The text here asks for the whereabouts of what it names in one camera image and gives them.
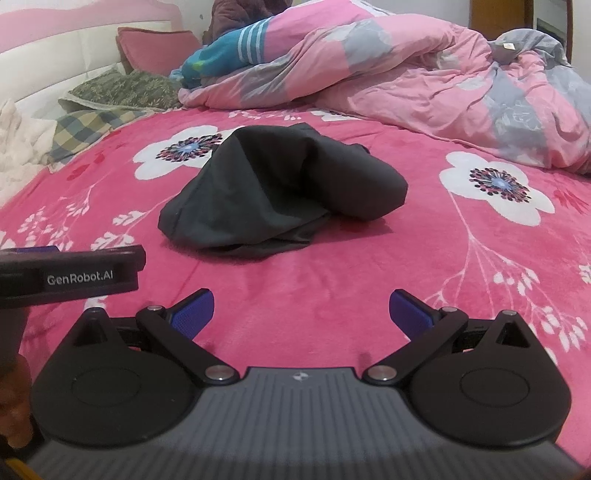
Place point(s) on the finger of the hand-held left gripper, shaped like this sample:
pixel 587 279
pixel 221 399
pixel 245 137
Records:
pixel 32 250

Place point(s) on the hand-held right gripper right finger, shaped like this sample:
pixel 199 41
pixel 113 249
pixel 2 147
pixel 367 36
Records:
pixel 408 314

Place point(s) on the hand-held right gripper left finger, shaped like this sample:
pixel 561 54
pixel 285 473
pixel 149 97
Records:
pixel 196 314

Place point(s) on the dark grey pants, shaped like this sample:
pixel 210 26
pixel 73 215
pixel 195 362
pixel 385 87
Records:
pixel 277 194

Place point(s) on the person's left hand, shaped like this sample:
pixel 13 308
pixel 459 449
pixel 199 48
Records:
pixel 16 406

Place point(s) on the pink floral blanket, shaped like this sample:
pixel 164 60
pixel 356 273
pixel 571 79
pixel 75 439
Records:
pixel 323 286

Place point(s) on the white fluffy blanket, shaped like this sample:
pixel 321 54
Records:
pixel 23 143

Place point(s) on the plaid pillow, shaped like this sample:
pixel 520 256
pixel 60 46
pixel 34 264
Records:
pixel 87 127

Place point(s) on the green leaf-print pillow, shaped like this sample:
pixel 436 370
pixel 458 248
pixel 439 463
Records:
pixel 124 90

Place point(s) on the pink and white headboard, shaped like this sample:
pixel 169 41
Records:
pixel 55 55

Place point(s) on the pink and grey quilt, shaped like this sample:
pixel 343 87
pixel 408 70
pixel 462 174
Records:
pixel 415 83

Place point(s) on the pink pillow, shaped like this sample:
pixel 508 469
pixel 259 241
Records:
pixel 157 50

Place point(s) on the wooden door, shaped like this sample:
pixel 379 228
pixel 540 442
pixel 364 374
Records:
pixel 498 18

